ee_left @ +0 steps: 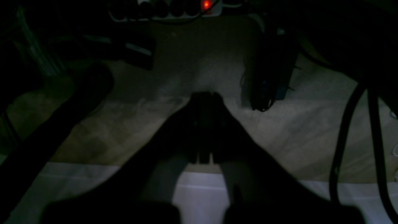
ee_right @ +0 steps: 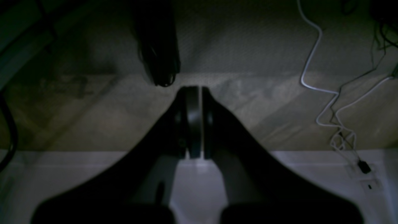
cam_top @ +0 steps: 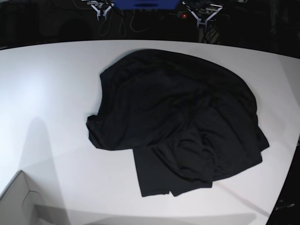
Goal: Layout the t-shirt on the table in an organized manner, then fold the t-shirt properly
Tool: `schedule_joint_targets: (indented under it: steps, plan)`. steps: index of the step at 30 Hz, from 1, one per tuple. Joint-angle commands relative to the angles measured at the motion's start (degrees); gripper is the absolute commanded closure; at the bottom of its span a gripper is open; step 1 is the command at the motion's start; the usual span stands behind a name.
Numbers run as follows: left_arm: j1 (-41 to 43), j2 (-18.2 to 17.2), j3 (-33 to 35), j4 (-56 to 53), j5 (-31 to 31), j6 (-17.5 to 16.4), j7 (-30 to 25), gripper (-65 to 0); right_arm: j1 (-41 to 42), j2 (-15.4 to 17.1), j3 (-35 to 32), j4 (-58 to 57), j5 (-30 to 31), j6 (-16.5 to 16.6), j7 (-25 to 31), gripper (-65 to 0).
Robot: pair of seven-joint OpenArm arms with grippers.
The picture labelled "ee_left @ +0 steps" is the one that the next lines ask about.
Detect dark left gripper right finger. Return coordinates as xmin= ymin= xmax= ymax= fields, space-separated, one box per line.
xmin=212 ymin=93 xmax=364 ymax=224

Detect white power strip red switch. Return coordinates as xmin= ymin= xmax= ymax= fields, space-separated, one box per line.
xmin=107 ymin=0 xmax=246 ymax=23

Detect black cable pair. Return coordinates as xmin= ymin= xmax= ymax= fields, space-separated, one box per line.
xmin=329 ymin=82 xmax=398 ymax=222

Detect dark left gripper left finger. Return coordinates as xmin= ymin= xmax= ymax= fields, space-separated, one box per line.
xmin=44 ymin=92 xmax=208 ymax=224

